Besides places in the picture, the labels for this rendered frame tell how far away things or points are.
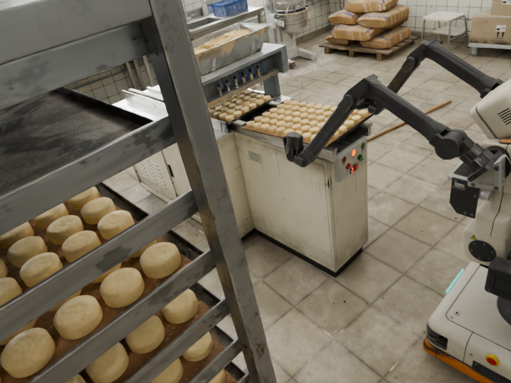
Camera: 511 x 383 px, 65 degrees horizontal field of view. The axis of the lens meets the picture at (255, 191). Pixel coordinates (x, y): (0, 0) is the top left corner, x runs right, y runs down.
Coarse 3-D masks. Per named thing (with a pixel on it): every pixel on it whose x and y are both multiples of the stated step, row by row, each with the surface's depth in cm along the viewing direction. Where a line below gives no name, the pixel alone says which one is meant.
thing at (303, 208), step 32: (256, 160) 233; (288, 160) 211; (320, 160) 193; (256, 192) 251; (288, 192) 226; (320, 192) 205; (352, 192) 216; (256, 224) 272; (288, 224) 243; (320, 224) 219; (352, 224) 228; (320, 256) 235; (352, 256) 247
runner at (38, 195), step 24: (168, 120) 40; (120, 144) 37; (144, 144) 39; (168, 144) 40; (72, 168) 34; (96, 168) 36; (120, 168) 38; (24, 192) 32; (48, 192) 34; (72, 192) 35; (0, 216) 32; (24, 216) 33
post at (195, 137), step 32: (160, 0) 32; (160, 32) 33; (160, 64) 35; (192, 64) 36; (192, 96) 37; (192, 128) 38; (192, 160) 40; (192, 192) 44; (224, 192) 44; (224, 224) 45; (224, 256) 47; (224, 288) 52; (256, 320) 56; (256, 352) 58
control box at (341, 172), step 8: (352, 144) 200; (360, 144) 201; (344, 152) 195; (360, 152) 203; (336, 160) 192; (352, 160) 200; (360, 160) 206; (336, 168) 195; (344, 168) 198; (336, 176) 198; (344, 176) 200
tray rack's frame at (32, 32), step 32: (0, 0) 34; (32, 0) 28; (64, 0) 27; (96, 0) 29; (128, 0) 30; (0, 32) 26; (32, 32) 27; (64, 32) 28; (96, 32) 30; (0, 64) 26
